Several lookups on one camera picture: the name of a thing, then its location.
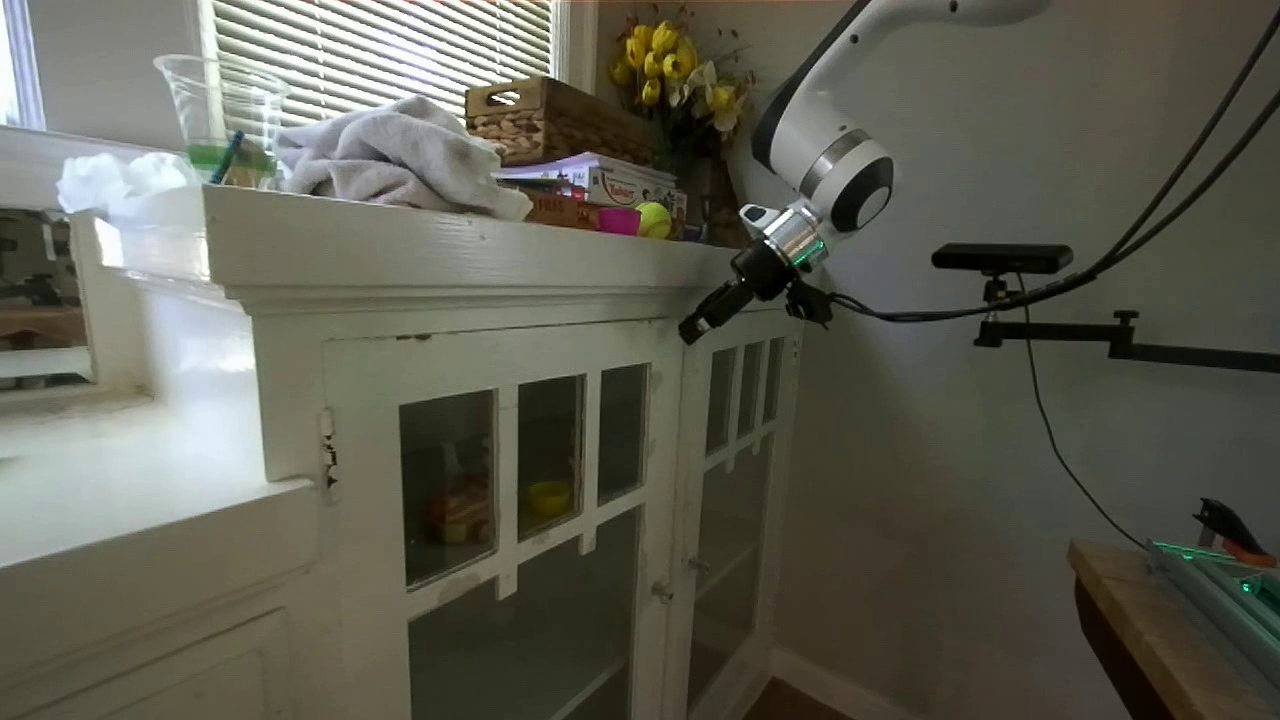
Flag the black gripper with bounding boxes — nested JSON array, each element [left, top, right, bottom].
[[675, 237, 812, 348]]

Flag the white glass-paned cabinet door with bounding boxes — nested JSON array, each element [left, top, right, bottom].
[[319, 317, 685, 720], [671, 313, 805, 720]]

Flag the white wooden cabinet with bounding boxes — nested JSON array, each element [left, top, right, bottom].
[[196, 180, 816, 720]]

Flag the metal door hinge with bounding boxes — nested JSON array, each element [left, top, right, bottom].
[[316, 410, 343, 492]]

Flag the yellow-green tennis ball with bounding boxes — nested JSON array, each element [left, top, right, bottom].
[[638, 194, 680, 242]]

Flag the brown cardboard box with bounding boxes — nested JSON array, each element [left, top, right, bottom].
[[515, 185, 645, 232]]

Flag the yellow toy cup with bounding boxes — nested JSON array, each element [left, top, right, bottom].
[[522, 474, 581, 522]]

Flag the brown wicker basket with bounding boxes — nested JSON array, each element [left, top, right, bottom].
[[461, 72, 671, 173]]

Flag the yellow flower bouquet in vase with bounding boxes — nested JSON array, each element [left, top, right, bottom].
[[609, 10, 755, 253]]

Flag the orange toy truck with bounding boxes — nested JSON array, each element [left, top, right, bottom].
[[433, 482, 497, 546]]

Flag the grey crumpled towel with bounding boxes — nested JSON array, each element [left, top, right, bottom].
[[272, 93, 536, 225]]

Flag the white window blinds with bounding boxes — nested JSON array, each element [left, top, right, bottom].
[[214, 0, 563, 135]]

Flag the wooden table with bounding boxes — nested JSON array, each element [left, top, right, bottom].
[[1063, 535, 1280, 720]]

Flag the clear plastic cup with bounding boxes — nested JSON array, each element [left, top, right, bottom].
[[152, 49, 293, 189]]

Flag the black and red clamp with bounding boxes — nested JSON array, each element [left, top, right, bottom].
[[1192, 492, 1274, 557]]

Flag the white crumpled plastic bag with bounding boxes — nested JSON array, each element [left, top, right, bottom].
[[57, 146, 203, 225]]

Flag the white low side counter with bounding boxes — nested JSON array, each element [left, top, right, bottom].
[[0, 373, 331, 720]]

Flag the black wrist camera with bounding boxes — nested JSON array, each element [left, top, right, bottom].
[[780, 274, 840, 332]]

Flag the black bar-shaped camera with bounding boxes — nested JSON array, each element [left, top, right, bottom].
[[929, 239, 1076, 281]]

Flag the thin black camera cable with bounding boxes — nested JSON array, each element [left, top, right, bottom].
[[1016, 281, 1159, 550]]

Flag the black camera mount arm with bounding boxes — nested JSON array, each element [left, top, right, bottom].
[[972, 270, 1280, 374]]

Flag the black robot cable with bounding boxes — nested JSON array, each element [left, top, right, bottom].
[[816, 2, 1280, 332]]

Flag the aluminium rail with green light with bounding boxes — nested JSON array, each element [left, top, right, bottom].
[[1150, 535, 1280, 670]]

